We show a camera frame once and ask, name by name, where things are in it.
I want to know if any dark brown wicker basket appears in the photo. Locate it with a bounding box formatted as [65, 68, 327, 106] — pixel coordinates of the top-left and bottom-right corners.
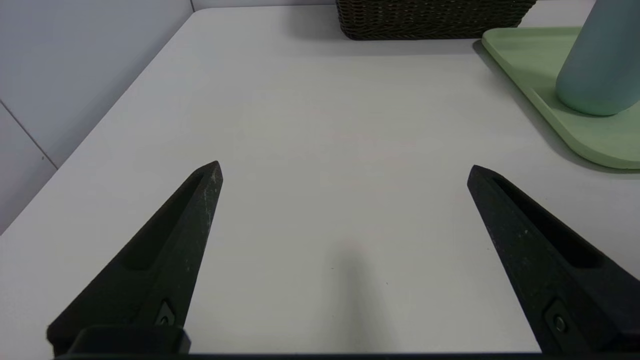
[335, 0, 538, 41]

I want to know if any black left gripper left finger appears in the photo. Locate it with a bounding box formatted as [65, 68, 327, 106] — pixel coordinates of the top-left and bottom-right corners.
[46, 161, 224, 357]

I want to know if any blue-grey plastic cup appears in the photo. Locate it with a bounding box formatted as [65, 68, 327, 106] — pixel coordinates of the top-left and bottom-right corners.
[555, 0, 640, 117]

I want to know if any light green plastic tray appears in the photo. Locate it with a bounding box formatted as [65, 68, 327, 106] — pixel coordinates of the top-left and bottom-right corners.
[481, 27, 640, 170]

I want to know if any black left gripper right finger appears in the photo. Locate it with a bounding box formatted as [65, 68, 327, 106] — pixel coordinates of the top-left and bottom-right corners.
[467, 165, 640, 356]

